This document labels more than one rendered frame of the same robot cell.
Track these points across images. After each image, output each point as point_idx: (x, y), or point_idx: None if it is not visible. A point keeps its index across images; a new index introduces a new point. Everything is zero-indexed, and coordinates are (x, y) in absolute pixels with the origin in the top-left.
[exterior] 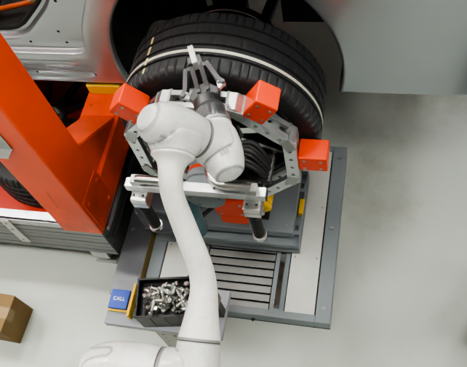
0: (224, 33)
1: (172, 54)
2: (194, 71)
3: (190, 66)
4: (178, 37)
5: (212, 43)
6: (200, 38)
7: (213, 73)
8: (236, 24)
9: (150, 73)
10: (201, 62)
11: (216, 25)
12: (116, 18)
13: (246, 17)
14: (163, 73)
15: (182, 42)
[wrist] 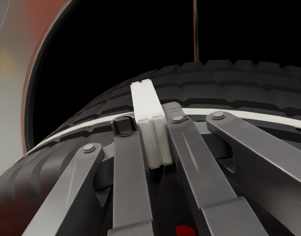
0: (258, 84)
1: (80, 129)
2: (140, 156)
3: (122, 134)
4: (117, 98)
5: (221, 98)
6: (180, 93)
7: (297, 171)
8: (286, 74)
9: None
10: (186, 120)
11: (228, 72)
12: (49, 126)
13: None
14: (24, 181)
15: (123, 103)
